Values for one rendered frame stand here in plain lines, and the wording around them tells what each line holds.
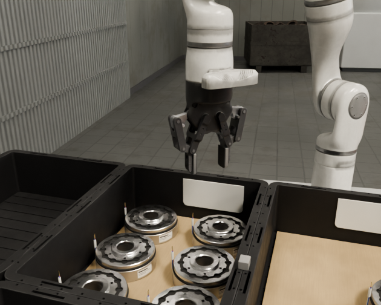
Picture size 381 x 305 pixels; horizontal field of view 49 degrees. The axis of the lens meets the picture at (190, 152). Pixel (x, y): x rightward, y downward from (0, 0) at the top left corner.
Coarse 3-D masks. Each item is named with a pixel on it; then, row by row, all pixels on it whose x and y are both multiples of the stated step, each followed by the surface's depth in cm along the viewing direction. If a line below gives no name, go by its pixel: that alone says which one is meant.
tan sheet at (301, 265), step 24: (288, 240) 80; (312, 240) 80; (336, 240) 80; (288, 264) 73; (312, 264) 73; (336, 264) 73; (360, 264) 73; (288, 288) 67; (312, 288) 67; (336, 288) 67; (360, 288) 67
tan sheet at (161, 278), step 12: (180, 216) 88; (180, 228) 84; (180, 240) 80; (156, 252) 76; (168, 252) 76; (156, 264) 73; (168, 264) 73; (156, 276) 70; (168, 276) 70; (132, 288) 67; (144, 288) 67; (156, 288) 67; (168, 288) 67; (144, 300) 64
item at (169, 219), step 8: (136, 208) 85; (144, 208) 86; (152, 208) 86; (160, 208) 85; (168, 208) 85; (128, 216) 82; (136, 216) 82; (168, 216) 82; (176, 216) 82; (128, 224) 79; (136, 224) 79; (144, 224) 79; (152, 224) 79; (160, 224) 79; (168, 224) 79; (144, 232) 77; (152, 232) 77
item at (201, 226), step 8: (208, 216) 82; (216, 216) 82; (224, 216) 82; (200, 224) 80; (240, 224) 79; (200, 232) 77; (208, 232) 76; (232, 232) 76; (240, 232) 77; (208, 240) 74; (216, 240) 74; (224, 240) 74; (232, 240) 74; (240, 240) 74
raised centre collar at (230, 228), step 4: (216, 220) 79; (220, 220) 79; (224, 220) 79; (208, 224) 78; (212, 224) 78; (216, 224) 79; (220, 224) 79; (224, 224) 79; (228, 224) 78; (232, 224) 78; (208, 228) 77; (212, 228) 77; (228, 228) 77; (232, 228) 77; (212, 232) 76; (216, 232) 76; (220, 232) 76; (224, 232) 76; (228, 232) 76
